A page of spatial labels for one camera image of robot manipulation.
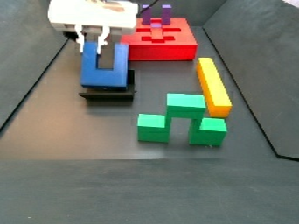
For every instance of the yellow long block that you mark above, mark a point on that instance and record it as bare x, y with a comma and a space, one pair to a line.
213, 87

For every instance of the red slotted base block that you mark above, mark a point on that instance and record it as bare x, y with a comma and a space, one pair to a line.
162, 42

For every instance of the purple U-shaped block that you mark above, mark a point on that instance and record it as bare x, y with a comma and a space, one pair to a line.
152, 16

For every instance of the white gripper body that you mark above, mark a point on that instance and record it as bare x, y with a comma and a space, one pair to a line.
93, 15

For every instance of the blue U-shaped block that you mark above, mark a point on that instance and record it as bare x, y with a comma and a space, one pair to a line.
97, 77

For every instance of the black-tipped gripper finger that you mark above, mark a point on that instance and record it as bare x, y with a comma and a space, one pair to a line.
81, 38

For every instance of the black angled fixture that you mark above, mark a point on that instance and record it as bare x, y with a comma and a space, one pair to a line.
113, 94

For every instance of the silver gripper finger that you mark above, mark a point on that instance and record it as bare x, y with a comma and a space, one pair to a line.
102, 38

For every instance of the green stepped block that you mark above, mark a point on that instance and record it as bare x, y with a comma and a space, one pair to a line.
208, 131

